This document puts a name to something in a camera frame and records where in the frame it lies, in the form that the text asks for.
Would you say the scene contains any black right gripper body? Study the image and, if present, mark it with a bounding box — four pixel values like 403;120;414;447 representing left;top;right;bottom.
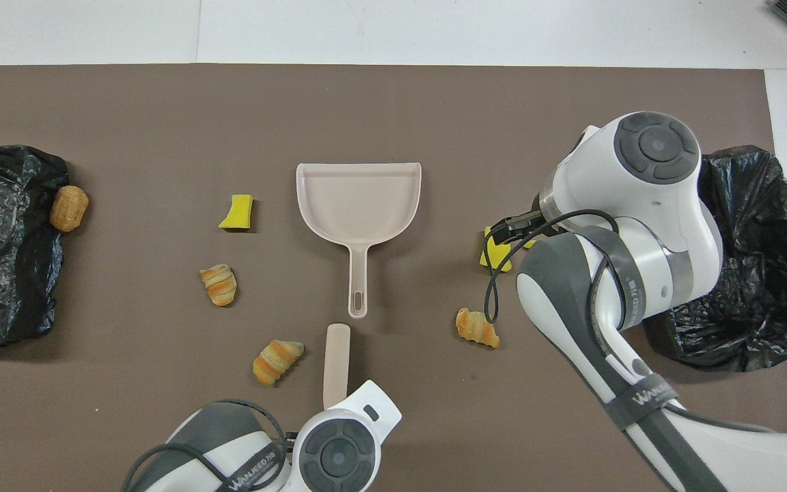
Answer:
534;193;562;226

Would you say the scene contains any yellow sponge piece with hole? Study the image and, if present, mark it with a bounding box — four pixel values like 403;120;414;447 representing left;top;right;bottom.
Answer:
480;226;519;273

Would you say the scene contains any beige plastic dustpan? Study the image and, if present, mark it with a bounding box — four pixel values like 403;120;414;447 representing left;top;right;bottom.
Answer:
296;162;423;320

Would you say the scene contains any beige hand brush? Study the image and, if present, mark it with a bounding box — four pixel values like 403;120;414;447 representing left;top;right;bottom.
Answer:
322;323;353;411

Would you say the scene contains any yellow green sponge piece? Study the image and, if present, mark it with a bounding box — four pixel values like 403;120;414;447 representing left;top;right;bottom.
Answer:
219;194;255;232

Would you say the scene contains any golden croissant piece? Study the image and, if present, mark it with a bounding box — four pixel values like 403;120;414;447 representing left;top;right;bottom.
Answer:
253;340;305;387
199;264;238;308
456;307;501;350

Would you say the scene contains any brown bread roll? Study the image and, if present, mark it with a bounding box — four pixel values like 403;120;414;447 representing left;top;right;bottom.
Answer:
50;185;90;233

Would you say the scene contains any brown table mat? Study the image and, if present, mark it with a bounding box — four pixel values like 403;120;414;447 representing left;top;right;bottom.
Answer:
0;64;787;492

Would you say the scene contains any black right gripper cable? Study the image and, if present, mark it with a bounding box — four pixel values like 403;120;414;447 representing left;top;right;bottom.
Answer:
484;208;630;325

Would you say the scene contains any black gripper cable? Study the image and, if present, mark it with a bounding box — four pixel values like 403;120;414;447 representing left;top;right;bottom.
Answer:
122;400;299;492
484;208;630;325

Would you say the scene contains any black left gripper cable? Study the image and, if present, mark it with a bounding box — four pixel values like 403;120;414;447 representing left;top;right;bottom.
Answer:
122;400;299;492

